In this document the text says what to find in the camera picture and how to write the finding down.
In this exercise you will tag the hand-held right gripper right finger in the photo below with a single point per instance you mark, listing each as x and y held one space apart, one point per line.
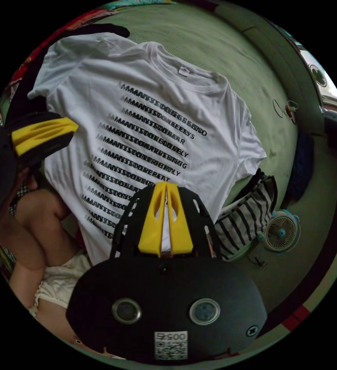
181 231

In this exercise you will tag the black and white striped garment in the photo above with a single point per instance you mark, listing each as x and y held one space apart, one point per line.
243 219

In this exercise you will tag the small white and blue fan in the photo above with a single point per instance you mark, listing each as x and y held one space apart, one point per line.
281 232

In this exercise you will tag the dark blue garment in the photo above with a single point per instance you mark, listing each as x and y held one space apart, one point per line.
301 164

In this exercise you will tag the person's body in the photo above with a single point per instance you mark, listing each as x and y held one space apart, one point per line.
47 228

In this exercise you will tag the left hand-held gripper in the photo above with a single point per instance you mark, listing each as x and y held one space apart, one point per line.
0 162

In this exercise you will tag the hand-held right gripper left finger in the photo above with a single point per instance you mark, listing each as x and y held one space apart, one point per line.
151 228

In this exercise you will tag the person's left hand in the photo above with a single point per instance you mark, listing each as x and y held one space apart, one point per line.
29 179

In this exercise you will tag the white t-shirt with black print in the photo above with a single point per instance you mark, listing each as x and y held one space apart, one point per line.
145 115

